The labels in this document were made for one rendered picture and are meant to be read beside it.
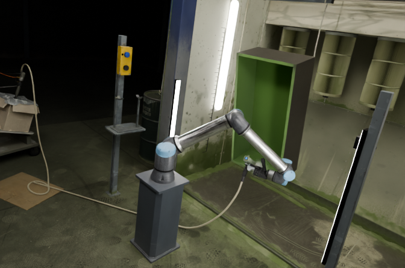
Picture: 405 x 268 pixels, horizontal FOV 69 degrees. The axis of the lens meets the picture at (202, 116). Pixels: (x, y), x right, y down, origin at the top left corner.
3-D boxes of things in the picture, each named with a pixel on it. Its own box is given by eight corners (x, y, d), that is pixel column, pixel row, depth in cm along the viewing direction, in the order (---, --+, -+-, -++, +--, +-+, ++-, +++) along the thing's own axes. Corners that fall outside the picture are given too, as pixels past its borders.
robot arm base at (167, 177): (160, 186, 220) (161, 174, 218) (145, 175, 233) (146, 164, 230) (179, 179, 234) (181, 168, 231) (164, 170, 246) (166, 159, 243)
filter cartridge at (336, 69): (320, 105, 339) (338, 31, 316) (302, 97, 373) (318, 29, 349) (346, 107, 348) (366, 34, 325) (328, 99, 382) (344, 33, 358)
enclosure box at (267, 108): (249, 149, 348) (258, 46, 297) (296, 169, 311) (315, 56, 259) (231, 161, 325) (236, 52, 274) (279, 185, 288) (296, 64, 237)
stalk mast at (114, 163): (114, 190, 320) (123, 35, 273) (117, 193, 316) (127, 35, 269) (108, 192, 315) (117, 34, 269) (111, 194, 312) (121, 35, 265)
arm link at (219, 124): (154, 147, 237) (239, 108, 222) (159, 140, 254) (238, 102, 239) (163, 163, 240) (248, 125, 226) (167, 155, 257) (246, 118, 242)
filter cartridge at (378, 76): (393, 118, 326) (419, 41, 304) (389, 123, 298) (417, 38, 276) (357, 109, 347) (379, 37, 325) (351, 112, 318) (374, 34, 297)
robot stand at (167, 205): (150, 264, 231) (158, 192, 212) (129, 241, 250) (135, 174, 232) (180, 247, 252) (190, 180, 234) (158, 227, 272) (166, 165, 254)
